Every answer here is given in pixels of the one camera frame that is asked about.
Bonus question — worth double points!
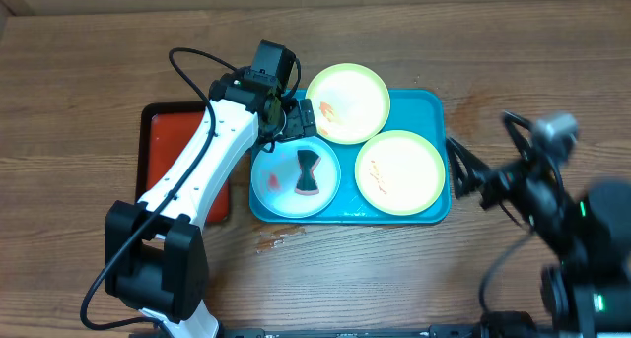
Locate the yellow plate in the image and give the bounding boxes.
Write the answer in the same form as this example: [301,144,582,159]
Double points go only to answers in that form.
[306,63,390,145]
[355,130,447,216]

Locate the yellow plate right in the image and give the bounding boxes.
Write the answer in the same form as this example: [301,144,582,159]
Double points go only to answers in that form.
[355,130,447,216]

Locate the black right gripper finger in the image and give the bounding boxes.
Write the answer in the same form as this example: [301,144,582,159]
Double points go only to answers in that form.
[446,137,490,199]
[503,110,536,161]

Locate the red water tray black rim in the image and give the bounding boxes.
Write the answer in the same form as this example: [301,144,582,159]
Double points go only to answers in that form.
[134,101,205,201]

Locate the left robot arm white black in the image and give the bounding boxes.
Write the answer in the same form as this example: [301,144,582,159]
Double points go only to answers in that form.
[95,69,316,337]

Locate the yellow plate top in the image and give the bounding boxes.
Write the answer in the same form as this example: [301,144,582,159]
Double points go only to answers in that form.
[306,63,390,145]

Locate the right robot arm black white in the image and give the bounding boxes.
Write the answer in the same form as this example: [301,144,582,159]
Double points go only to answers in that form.
[446,112,630,337]

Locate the light blue plate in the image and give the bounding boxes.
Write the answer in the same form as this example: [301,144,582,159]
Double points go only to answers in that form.
[250,137,341,223]

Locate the teal plastic tray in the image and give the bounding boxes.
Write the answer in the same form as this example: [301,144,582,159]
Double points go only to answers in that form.
[251,89,452,225]

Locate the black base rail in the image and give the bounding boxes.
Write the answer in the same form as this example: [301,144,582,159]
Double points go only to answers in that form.
[130,322,543,338]

